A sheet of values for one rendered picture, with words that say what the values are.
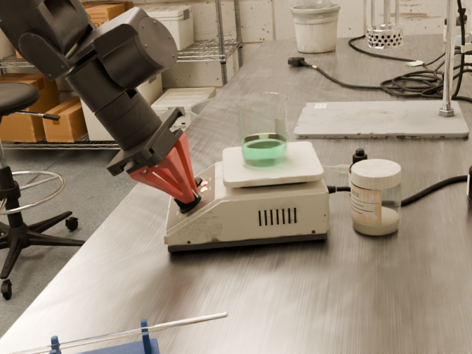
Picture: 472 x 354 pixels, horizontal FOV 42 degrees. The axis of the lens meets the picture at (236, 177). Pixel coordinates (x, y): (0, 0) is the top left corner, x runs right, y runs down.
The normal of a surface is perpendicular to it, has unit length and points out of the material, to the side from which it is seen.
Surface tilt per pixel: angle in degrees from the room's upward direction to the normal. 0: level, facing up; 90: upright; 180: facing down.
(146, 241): 0
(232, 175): 0
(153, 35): 63
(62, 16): 58
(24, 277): 0
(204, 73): 90
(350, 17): 90
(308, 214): 90
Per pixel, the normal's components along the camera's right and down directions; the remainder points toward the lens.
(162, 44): 0.76, -0.32
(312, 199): 0.03, 0.38
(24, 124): -0.29, 0.40
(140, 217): -0.07, -0.92
